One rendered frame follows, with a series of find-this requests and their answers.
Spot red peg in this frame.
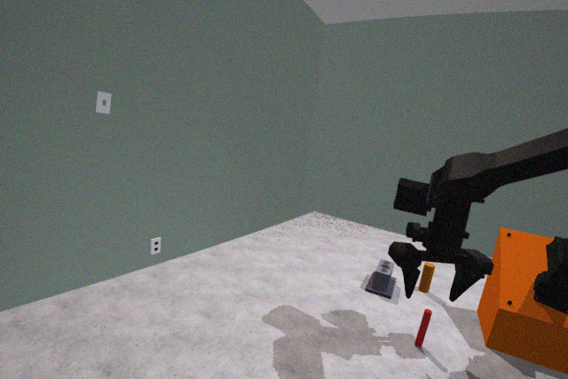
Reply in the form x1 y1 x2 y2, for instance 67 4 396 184
414 309 432 348

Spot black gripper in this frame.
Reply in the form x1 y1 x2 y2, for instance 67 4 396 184
388 219 493 302

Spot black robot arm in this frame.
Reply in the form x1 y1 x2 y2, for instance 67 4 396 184
393 128 568 315

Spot orange cylinder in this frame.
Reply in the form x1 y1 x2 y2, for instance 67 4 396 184
418 262 436 293

